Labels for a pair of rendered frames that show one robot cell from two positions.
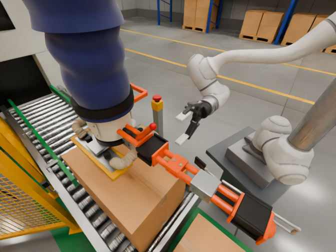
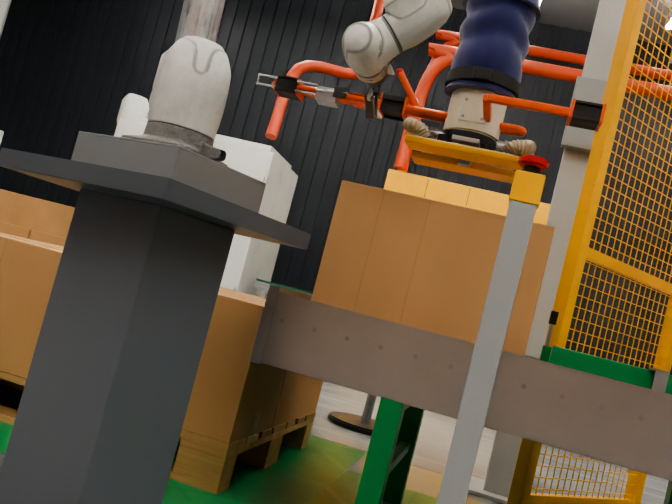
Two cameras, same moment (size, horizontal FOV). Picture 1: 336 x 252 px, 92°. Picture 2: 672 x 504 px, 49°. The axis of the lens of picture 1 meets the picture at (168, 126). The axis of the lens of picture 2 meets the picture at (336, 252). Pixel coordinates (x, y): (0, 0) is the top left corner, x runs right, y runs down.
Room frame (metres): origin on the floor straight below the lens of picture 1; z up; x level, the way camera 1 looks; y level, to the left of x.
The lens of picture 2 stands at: (2.36, -1.00, 0.61)
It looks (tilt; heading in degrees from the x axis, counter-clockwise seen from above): 4 degrees up; 154
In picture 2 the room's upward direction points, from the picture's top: 15 degrees clockwise
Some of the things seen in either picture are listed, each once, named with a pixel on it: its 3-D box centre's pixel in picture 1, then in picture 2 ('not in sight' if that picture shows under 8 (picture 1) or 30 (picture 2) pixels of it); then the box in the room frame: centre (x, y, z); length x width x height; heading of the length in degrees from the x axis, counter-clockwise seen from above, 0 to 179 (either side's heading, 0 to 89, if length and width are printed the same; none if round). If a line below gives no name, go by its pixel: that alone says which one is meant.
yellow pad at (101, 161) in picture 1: (98, 148); (466, 163); (0.46, 0.31, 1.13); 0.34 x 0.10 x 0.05; 51
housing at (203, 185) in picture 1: (204, 185); (328, 97); (0.24, -0.11, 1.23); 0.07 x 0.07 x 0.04; 51
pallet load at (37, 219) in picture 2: not in sight; (52, 240); (-7.48, -0.02, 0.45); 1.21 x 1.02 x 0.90; 53
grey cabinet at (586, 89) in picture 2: not in sight; (593, 115); (0.08, 1.13, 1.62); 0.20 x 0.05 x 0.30; 50
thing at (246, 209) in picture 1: (249, 217); (289, 88); (0.15, -0.21, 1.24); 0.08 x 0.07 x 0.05; 51
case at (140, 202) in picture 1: (128, 180); (432, 278); (0.53, 0.25, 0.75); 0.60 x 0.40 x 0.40; 51
